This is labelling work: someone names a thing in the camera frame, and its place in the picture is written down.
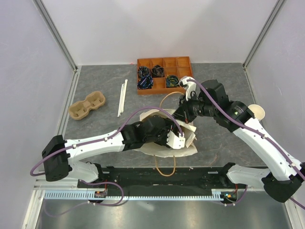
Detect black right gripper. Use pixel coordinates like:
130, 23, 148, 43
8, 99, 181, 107
172, 91, 216, 124

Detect kraft paper bag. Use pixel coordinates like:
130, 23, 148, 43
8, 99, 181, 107
133, 91, 198, 177

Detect stack of paper cups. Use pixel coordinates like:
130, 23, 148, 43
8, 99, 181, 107
248, 104, 265, 121

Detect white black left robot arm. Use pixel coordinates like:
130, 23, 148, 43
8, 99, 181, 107
42, 115, 174, 187

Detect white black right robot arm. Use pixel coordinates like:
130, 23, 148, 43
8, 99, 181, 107
173, 76, 305, 203

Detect white straw pack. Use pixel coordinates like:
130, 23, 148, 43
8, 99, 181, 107
117, 79, 128, 117

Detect green yellow coiled band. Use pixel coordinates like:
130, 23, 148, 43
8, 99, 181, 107
165, 75, 179, 88

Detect orange compartment tray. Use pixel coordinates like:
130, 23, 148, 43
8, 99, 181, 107
137, 56, 193, 95

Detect brown black coiled band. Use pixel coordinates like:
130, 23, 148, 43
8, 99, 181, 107
152, 65, 164, 78

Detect blue striped coiled band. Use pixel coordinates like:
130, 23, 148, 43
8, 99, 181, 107
137, 75, 153, 90

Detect dark coiled band left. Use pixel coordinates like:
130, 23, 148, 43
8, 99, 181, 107
138, 66, 151, 78

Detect brown pulp cup carrier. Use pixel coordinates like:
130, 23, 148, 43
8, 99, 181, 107
68, 91, 106, 120

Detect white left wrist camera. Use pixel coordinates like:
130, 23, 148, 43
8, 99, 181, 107
166, 131, 185, 149

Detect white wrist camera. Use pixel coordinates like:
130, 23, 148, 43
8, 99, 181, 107
166, 131, 185, 149
179, 76, 196, 101

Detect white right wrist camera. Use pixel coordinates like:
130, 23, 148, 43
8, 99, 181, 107
179, 76, 196, 101

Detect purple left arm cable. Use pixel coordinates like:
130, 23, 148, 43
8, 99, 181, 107
30, 106, 184, 177

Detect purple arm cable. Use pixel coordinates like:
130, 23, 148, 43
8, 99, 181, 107
30, 106, 184, 177
187, 80, 305, 210

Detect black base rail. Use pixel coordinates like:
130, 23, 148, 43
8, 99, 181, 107
77, 163, 248, 198

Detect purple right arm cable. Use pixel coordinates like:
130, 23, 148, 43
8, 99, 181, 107
187, 80, 305, 210

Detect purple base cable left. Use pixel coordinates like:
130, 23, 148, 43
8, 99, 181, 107
42, 181, 126, 217

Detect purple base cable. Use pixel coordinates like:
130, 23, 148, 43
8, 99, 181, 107
42, 181, 126, 217
220, 186, 250, 207

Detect white slotted cable duct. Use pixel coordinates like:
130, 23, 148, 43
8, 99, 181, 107
44, 190, 233, 201

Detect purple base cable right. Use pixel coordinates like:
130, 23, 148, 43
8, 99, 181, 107
220, 186, 250, 207

